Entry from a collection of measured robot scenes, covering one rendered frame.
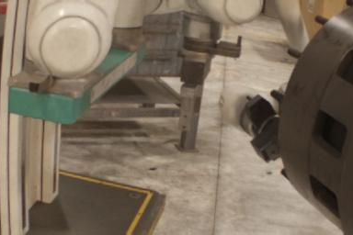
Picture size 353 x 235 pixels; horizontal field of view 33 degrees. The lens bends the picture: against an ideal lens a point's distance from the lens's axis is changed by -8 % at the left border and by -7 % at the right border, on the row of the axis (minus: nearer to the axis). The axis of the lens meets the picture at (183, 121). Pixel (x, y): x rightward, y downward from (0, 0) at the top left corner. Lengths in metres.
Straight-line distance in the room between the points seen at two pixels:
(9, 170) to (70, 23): 0.65
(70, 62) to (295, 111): 0.44
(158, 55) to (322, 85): 2.01
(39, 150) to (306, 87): 0.91
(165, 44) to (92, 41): 2.08
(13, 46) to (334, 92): 0.77
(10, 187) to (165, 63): 1.69
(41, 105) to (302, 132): 0.53
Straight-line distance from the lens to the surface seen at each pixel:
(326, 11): 5.63
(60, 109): 1.28
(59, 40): 1.03
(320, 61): 1.19
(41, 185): 1.88
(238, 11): 1.12
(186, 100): 1.31
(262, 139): 1.45
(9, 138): 1.55
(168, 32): 3.07
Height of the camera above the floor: 1.20
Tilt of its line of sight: 19 degrees down
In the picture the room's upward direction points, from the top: 8 degrees clockwise
